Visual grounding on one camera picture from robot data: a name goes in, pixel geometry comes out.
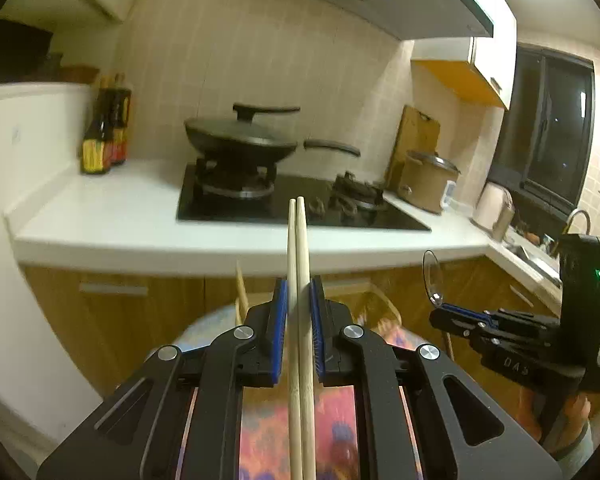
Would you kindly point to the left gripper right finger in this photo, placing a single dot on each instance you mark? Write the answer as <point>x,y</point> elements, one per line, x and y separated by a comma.
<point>418,414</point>

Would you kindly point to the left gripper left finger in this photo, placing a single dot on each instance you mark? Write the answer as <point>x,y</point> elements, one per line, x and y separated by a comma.
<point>178,416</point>

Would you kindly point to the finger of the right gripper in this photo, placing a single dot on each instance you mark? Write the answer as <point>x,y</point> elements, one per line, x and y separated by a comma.
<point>453,319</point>

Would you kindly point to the clear plastic spoon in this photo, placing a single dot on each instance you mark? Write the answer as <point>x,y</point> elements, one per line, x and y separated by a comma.
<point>432,275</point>

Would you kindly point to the person right hand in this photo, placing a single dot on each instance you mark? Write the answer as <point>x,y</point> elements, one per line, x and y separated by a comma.
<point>575,411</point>

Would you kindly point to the woven tan utensil basket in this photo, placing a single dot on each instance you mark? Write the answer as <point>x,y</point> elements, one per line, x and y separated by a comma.
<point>369,306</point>

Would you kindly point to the floral pink tablecloth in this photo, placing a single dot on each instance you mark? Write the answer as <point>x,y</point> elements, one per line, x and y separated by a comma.
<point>271,431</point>

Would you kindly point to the beige rice cooker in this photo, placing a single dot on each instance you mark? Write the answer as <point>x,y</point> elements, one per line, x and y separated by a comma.
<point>428,181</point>

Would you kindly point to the sink faucet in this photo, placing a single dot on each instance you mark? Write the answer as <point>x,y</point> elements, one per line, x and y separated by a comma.
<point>578,215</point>

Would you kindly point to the dark window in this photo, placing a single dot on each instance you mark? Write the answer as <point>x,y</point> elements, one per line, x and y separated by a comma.
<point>546,135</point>

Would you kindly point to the wooden cutting board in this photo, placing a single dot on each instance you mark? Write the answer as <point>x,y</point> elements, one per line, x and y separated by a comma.
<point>417,132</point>

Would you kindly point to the black gas stove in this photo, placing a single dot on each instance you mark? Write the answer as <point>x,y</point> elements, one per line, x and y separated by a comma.
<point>211,192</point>

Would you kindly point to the black wok with lid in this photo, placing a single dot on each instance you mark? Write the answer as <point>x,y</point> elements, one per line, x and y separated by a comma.
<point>241,141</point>

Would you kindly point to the soy sauce bottle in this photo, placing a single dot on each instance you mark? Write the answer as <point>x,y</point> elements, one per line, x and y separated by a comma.
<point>96,145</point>

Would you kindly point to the white wall cabinet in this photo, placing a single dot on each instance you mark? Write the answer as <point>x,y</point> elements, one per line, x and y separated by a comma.
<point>479,70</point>

